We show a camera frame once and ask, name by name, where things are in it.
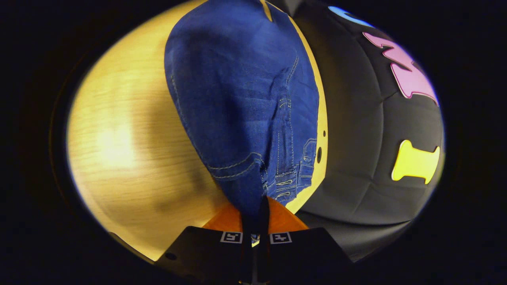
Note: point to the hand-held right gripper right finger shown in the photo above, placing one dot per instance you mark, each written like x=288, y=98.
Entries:
x=263, y=253

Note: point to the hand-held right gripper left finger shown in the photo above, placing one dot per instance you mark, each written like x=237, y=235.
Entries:
x=247, y=253

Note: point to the blue jeans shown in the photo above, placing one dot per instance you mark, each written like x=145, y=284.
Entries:
x=237, y=99

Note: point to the black backdrop cloth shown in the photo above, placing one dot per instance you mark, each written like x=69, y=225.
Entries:
x=356, y=138

